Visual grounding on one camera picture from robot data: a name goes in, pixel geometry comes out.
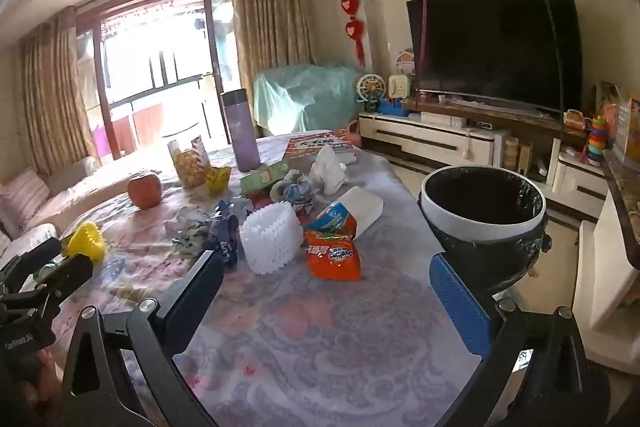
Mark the white waste bin black liner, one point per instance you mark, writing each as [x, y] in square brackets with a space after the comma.
[475, 229]

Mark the small yellow carton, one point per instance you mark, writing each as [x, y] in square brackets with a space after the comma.
[219, 181]

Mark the striped pink pillow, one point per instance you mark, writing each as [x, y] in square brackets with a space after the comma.
[25, 199]

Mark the green yellow toy telephone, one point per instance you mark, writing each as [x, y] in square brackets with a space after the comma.
[401, 87]

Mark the stack of colourful books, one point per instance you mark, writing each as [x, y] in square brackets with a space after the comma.
[312, 143]

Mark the floral tablecloth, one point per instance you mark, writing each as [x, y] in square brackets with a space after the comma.
[300, 332]

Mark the marble top sideboard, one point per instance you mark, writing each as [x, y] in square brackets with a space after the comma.
[612, 267]

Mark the yellow plastic toy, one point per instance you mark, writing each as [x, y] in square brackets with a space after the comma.
[87, 244]

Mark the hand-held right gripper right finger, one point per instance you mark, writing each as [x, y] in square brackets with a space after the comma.
[460, 307]

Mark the teal covered armchair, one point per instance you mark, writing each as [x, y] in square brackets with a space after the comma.
[305, 97]

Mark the purple thermos bottle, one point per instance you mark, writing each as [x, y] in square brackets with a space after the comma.
[241, 132]

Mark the glass balcony door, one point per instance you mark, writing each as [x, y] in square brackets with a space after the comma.
[150, 57]

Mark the beige patterned curtain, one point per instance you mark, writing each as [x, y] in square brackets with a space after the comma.
[270, 37]
[55, 97]

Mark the beige sofa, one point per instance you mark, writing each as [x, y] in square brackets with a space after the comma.
[75, 192]

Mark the blue orange snack packet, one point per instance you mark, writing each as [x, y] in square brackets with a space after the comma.
[332, 219]

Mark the yellow printed box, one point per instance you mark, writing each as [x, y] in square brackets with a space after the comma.
[629, 132]

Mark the red apple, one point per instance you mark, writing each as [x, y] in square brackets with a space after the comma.
[145, 191]

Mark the ferris wheel toy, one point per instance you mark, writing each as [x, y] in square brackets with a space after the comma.
[371, 89]

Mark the pink toy board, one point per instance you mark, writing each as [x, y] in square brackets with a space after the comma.
[406, 63]

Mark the white crumpled tissue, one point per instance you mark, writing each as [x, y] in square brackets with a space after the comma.
[327, 169]

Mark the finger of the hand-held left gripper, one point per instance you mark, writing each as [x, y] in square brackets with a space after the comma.
[67, 277]
[35, 257]

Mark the green milk carton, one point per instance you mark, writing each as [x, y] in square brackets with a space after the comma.
[262, 179]

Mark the crumpled blue white wrapper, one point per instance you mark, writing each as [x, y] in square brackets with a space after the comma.
[295, 194]

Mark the dark blue wrapper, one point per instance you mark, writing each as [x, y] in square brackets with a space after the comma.
[225, 232]

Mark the white paper box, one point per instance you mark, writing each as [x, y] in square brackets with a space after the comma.
[367, 207]

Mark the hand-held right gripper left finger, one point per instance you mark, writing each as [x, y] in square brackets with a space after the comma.
[195, 302]

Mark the blue plastic toy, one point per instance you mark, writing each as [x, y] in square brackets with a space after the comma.
[391, 107]

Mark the white foam fruit net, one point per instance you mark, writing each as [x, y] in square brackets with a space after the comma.
[270, 237]

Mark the black television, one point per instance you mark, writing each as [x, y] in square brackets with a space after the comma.
[490, 47]

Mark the white brown television cabinet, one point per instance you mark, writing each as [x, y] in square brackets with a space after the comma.
[425, 142]

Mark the crumpled clear wrapper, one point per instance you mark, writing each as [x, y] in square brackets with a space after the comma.
[190, 232]

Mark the clear popcorn snack bag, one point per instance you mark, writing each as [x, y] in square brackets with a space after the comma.
[189, 167]

